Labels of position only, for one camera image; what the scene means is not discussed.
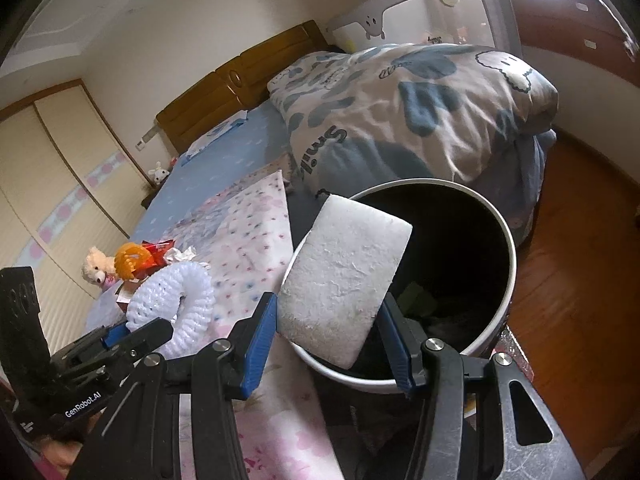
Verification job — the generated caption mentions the bed with blue sheet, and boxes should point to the bed with blue sheet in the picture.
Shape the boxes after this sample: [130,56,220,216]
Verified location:
[87,102,557,321]

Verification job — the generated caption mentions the blue printed pillow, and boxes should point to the blue printed pillow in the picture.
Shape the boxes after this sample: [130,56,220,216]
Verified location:
[181,110,251,166]

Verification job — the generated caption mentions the white knitted foam net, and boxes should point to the white knitted foam net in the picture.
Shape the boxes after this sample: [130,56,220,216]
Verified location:
[125,261,217,359]

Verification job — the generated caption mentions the brown wooden dresser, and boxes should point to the brown wooden dresser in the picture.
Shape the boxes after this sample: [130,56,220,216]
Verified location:
[510,0,640,86]

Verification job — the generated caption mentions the white foam block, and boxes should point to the white foam block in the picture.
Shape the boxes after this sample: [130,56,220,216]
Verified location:
[276,194,414,372]

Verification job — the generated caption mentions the grey bed guard rail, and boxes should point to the grey bed guard rail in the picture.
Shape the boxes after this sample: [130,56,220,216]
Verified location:
[324,0,523,61]

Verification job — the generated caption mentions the brown cardboard piece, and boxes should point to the brown cardboard piece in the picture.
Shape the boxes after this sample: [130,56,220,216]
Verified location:
[114,280,143,311]

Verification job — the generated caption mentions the orange plastic toy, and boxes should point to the orange plastic toy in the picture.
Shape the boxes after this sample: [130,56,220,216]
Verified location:
[114,242,156,281]

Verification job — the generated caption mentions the cream sliding wardrobe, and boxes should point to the cream sliding wardrobe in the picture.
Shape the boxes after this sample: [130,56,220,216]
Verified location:
[0,78,166,361]

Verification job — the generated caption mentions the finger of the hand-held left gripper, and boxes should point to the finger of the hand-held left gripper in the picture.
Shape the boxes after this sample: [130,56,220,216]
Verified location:
[75,316,175,386]
[52,322,130,368]

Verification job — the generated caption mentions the pink floral blanket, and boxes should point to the pink floral blanket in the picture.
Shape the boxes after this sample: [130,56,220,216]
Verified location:
[90,167,351,480]

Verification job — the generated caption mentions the white bin with black liner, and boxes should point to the white bin with black liner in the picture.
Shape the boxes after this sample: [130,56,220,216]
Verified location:
[292,178,517,395]

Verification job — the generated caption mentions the green wrapper in bin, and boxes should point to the green wrapper in bin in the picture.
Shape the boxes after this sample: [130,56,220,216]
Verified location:
[400,282,441,318]

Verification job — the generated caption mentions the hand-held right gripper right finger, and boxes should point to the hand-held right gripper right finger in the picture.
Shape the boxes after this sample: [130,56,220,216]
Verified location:
[375,300,586,480]

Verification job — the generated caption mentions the cream teddy bear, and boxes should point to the cream teddy bear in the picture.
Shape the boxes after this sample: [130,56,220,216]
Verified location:
[81,246,118,288]

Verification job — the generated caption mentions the grey quilt with blue hearts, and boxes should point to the grey quilt with blue hearts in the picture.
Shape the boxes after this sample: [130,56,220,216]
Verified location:
[266,42,559,248]

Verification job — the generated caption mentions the red snack packet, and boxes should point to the red snack packet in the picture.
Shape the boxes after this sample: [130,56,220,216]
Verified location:
[140,241,176,278]

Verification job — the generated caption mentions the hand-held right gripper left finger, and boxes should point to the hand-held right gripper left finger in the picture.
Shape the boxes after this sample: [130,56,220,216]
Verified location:
[67,292,278,480]

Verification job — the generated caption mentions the wooden headboard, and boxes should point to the wooden headboard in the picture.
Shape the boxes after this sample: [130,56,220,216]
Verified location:
[156,20,331,156]

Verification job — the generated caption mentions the dark wooden nightstand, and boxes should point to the dark wooden nightstand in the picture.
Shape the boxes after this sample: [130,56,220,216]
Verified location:
[140,182,162,210]

